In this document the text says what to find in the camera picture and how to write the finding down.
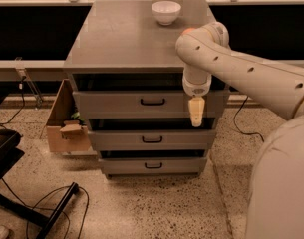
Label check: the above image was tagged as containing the black chair base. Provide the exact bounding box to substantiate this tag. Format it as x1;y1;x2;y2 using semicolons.
0;97;88;239

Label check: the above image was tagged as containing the grey drawer cabinet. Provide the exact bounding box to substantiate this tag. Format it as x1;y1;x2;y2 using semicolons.
63;0;241;179

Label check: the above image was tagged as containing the grey bottom drawer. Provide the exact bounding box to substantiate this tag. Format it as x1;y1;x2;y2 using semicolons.
99;157;207;175

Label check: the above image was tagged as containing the black cable left floor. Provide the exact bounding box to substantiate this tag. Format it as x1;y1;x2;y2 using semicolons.
0;177;90;239

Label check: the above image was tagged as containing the black hanging cable left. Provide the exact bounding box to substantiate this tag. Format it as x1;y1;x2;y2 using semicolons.
0;76;27;129

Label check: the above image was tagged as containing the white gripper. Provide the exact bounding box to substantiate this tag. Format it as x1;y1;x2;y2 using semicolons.
182;64;212;127

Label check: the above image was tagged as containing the white ceramic bowl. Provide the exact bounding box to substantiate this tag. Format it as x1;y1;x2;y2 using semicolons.
152;1;181;26

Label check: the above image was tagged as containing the cardboard box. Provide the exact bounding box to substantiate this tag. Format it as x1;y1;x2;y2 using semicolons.
46;79;91;152

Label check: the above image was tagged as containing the grey top drawer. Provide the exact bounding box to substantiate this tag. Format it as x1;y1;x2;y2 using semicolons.
72;90;231;120

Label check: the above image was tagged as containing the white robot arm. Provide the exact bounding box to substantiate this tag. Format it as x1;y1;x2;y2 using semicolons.
175;22;304;239

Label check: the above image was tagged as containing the grey middle drawer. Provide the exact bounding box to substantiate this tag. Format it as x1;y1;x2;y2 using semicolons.
89;129;216;151

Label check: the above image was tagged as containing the grey drawer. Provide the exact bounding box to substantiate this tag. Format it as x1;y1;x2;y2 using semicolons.
99;157;207;175
72;90;231;120
89;129;216;151

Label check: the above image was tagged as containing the orange fruit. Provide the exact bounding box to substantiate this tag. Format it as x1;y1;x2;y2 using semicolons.
181;28;195;35

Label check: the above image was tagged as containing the grey window rail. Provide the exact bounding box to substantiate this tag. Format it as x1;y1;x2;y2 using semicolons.
0;55;304;86

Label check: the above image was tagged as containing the black cable right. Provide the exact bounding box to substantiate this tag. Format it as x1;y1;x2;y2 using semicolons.
232;95;265;143

